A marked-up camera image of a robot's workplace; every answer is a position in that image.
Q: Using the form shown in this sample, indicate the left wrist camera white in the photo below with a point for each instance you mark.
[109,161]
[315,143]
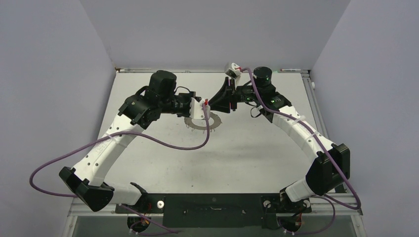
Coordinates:
[199,110]

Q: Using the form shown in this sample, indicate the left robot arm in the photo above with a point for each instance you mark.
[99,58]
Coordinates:
[86,179]

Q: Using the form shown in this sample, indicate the aluminium back rail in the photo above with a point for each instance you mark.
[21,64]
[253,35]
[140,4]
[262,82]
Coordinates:
[151,70]

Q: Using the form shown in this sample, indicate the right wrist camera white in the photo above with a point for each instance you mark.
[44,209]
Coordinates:
[232,70]

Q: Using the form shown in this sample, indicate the aluminium front rail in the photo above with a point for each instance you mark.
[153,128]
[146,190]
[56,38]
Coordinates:
[241,204]

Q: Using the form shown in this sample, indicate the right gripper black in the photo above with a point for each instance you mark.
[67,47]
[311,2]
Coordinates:
[224,98]

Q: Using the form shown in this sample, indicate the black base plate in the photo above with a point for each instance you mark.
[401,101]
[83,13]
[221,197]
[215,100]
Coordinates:
[266,221]

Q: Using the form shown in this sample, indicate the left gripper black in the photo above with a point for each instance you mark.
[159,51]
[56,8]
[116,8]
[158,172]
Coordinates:
[188,96]

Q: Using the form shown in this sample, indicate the aluminium right side rail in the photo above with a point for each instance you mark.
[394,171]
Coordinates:
[310,91]

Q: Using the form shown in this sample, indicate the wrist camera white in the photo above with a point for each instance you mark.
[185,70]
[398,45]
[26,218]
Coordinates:
[232,70]
[199,110]

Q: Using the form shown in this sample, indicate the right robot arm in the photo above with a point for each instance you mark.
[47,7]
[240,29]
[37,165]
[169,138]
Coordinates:
[330,163]

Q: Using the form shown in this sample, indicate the perforated metal ring disc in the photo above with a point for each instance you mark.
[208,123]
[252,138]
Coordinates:
[200,124]

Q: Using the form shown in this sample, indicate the aluminium rail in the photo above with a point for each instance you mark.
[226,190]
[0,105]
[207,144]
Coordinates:
[151,70]
[241,204]
[310,91]

